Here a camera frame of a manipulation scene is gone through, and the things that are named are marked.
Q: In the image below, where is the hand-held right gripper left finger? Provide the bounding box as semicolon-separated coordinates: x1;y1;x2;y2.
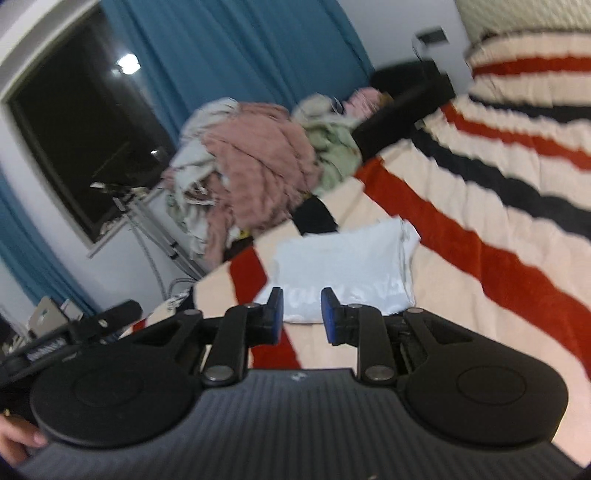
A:
133;286;285;388

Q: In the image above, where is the blue curtain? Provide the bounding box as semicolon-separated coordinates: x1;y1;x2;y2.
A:
99;0;376;145

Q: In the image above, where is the small pink cloth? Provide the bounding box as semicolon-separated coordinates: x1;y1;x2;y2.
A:
345;87;385;115

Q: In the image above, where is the white t-shirt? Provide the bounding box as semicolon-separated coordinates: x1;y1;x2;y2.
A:
255;219;422;324

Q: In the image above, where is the metal tripod stand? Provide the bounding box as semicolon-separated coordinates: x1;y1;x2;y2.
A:
89;179;205;283

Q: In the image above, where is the white crumpled cloth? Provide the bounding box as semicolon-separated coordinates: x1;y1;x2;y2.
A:
161;98;242;260

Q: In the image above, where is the dark window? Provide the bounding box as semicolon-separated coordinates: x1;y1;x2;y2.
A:
0;4;180;246

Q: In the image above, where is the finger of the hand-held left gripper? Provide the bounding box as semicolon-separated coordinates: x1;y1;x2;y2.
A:
68;299;144;343

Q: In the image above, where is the wall socket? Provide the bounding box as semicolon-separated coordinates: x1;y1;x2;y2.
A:
414;27;450;48

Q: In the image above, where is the striped blanket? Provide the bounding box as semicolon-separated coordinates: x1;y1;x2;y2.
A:
131;27;591;462

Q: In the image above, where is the green crumpled cloth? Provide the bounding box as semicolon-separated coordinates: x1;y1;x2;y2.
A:
292;93;365;195

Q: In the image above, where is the person's left hand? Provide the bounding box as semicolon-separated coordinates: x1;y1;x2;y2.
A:
0;412;49;468

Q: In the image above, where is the white textured pillow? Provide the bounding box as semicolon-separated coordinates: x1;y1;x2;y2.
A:
454;0;591;48

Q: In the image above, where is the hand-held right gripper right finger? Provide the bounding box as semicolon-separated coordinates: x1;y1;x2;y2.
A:
320;286;476;385

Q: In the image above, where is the pink fuzzy blanket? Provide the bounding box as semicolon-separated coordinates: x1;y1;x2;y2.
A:
202;103;323;265

